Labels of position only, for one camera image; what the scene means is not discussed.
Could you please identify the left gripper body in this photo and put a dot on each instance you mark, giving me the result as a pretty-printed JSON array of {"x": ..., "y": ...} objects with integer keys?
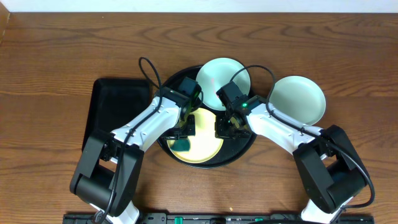
[{"x": 179, "y": 133}]

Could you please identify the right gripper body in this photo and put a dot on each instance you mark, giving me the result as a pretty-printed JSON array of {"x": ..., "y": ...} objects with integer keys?
[{"x": 224, "y": 127}]

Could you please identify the green and yellow sponge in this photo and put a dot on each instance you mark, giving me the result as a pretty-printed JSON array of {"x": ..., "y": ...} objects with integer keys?
[{"x": 180, "y": 145}]

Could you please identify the yellow plate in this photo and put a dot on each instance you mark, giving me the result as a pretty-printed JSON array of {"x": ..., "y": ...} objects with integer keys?
[{"x": 203, "y": 145}]

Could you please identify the pale green plate top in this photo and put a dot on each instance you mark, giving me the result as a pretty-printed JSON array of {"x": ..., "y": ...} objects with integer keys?
[{"x": 212, "y": 76}]

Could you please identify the light blue plate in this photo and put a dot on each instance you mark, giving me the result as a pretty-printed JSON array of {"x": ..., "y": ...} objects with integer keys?
[{"x": 300, "y": 98}]

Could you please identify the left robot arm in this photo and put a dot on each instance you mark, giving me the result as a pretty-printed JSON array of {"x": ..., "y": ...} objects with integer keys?
[{"x": 107, "y": 172}]

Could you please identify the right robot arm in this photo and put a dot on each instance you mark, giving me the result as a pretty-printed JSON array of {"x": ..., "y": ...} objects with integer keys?
[{"x": 331, "y": 170}]

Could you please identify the round black serving tray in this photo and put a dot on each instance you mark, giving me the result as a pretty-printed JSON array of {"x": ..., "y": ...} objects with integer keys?
[{"x": 231, "y": 149}]

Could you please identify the black rectangular tray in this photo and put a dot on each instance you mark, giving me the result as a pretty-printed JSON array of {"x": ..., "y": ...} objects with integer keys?
[{"x": 115, "y": 102}]

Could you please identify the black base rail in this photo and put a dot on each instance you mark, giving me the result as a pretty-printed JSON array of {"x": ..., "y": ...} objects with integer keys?
[{"x": 163, "y": 218}]

